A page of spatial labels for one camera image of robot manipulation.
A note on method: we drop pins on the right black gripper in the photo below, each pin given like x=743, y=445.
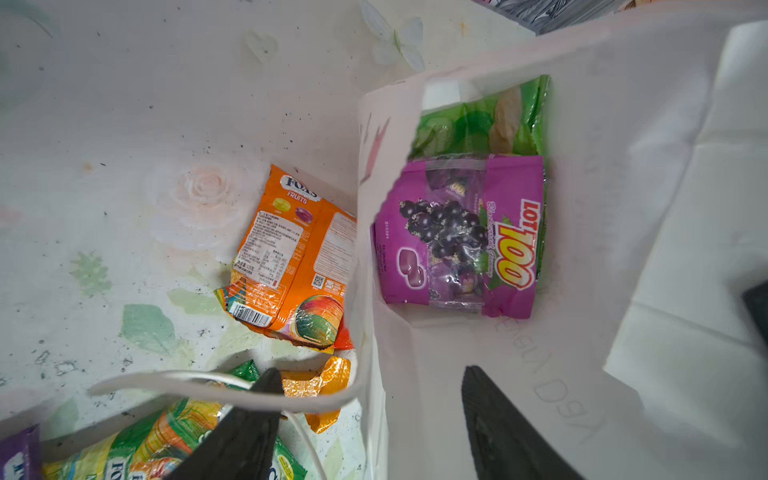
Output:
x=755, y=301

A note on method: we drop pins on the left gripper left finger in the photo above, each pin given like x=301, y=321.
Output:
x=241, y=446

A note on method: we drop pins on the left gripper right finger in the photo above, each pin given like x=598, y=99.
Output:
x=503, y=444

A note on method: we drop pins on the white paper bag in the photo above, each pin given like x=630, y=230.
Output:
x=639, y=360

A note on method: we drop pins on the magenta Lot 100 candy bag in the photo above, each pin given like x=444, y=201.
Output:
x=464, y=234

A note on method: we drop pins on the purple Fox's berries candy bag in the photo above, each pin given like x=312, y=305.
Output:
x=20, y=457

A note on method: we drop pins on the green Lays chips bag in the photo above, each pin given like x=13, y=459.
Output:
x=511, y=122

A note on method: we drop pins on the green Fox's spring tea bag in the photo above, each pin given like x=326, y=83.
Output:
x=152, y=447

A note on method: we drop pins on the orange Fox's fruits candy bag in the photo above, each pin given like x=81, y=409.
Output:
x=289, y=277

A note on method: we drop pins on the small orange candy packet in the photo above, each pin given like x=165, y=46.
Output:
x=331, y=379

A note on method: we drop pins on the small red snack packet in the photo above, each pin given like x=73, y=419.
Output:
x=343, y=341

